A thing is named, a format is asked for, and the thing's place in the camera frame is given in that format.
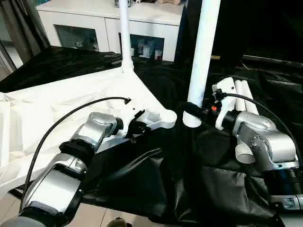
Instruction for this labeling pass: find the white plastic table leg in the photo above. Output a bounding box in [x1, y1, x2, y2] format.
[241, 80, 261, 117]
[234, 79, 257, 165]
[117, 0, 135, 73]
[182, 0, 222, 129]

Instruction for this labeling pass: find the black mat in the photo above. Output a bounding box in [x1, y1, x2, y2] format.
[0, 45, 303, 227]

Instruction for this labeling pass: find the white cabinet with glass doors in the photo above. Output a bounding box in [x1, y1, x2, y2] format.
[35, 0, 186, 63]

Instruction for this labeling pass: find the small clear glass jar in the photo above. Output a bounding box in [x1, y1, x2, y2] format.
[113, 0, 134, 8]

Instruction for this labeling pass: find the grey curtain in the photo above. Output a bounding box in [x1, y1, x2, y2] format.
[0, 0, 52, 64]

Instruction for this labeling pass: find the dark metal rail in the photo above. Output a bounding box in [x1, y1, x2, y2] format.
[241, 53, 303, 67]

